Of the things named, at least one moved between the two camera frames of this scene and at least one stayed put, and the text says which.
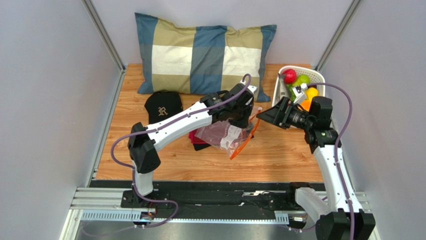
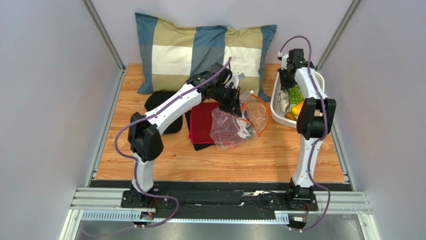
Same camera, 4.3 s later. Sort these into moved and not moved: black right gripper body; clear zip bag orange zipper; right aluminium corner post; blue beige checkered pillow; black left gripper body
Moved: clear zip bag orange zipper; black right gripper body; black left gripper body
Not moved: right aluminium corner post; blue beige checkered pillow
